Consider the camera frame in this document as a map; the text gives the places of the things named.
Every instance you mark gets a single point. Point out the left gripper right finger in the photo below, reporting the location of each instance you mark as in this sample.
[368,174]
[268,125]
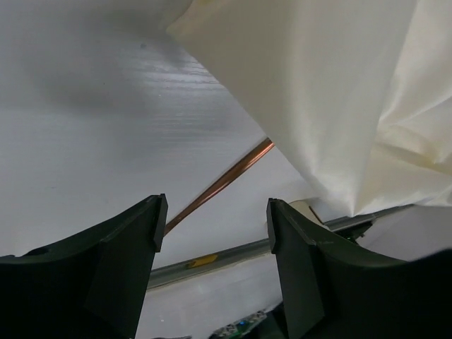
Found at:
[333,288]

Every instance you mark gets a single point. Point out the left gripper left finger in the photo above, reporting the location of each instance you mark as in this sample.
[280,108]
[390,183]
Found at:
[89,285]

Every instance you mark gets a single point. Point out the cream cloth napkin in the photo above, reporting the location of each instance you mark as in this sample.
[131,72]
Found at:
[355,94]

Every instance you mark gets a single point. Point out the copper knife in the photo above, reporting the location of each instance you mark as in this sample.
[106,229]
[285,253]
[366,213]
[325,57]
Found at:
[223,181]

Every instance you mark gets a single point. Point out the aluminium front rail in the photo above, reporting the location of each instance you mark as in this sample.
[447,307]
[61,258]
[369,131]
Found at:
[201,265]

